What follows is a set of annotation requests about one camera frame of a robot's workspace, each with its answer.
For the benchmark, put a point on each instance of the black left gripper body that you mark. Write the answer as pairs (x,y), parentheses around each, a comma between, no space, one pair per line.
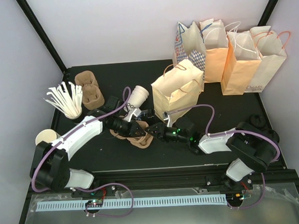
(132,128)

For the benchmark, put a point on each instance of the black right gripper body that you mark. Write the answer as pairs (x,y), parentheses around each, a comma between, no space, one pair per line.
(163,135)

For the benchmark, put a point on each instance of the cream paper bag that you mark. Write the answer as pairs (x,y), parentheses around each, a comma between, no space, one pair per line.
(177,89)

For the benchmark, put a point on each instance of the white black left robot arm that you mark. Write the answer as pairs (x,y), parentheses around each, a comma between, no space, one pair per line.
(51,169)

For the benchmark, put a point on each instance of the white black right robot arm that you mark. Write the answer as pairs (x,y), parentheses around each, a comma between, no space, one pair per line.
(254,148)

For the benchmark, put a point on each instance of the black paper cup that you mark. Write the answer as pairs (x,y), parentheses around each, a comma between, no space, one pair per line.
(147,115)

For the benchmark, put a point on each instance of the brown pulp cup carrier stack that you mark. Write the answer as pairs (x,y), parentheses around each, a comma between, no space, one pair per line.
(92,96)

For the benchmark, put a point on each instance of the white cup of straws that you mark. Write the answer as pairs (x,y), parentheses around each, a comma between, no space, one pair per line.
(66,98)

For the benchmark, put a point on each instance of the kraft paper cup stack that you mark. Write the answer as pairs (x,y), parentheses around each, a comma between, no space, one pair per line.
(47,135)

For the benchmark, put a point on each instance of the blue patterned paper bag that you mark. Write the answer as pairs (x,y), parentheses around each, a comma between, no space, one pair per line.
(189,44)

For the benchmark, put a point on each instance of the black cup lids stack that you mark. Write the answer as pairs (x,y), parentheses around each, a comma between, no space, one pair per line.
(260,123)

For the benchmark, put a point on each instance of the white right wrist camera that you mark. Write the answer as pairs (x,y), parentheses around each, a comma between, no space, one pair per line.
(168,119)

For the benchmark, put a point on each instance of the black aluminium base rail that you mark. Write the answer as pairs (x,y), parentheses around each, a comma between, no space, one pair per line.
(156,178)

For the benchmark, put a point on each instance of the light blue cable duct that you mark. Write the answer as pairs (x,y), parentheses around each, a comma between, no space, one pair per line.
(165,201)

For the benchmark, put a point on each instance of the orange paper bag white handles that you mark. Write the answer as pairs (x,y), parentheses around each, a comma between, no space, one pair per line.
(242,61)

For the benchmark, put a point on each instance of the orange paper bag blue handles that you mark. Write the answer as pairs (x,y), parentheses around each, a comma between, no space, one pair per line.
(216,44)

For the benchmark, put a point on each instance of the beige paper bag orange handles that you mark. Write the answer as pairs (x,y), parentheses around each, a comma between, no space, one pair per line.
(271,47)

